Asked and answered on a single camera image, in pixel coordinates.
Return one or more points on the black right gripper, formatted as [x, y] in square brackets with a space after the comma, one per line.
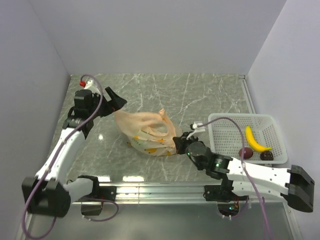
[180, 142]

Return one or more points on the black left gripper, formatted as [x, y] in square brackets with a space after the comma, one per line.
[115, 103]

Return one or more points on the orange translucent plastic bag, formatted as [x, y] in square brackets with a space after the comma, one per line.
[150, 133]

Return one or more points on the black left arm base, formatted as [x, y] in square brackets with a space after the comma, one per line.
[101, 206]

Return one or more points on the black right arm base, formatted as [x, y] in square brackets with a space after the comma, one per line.
[229, 204]

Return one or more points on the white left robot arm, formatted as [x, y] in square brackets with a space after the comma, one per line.
[44, 194]

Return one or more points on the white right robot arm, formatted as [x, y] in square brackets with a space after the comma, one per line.
[241, 180]

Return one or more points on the dark brown round fruit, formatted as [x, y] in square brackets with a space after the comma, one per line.
[266, 156]

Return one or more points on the dark red plum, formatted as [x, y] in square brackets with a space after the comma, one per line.
[246, 152]

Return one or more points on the yellow banana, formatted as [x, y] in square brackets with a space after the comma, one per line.
[253, 143]

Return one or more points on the white perforated plastic basket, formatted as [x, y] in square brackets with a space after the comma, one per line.
[228, 135]

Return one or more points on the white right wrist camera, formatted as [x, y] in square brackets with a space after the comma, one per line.
[197, 127]

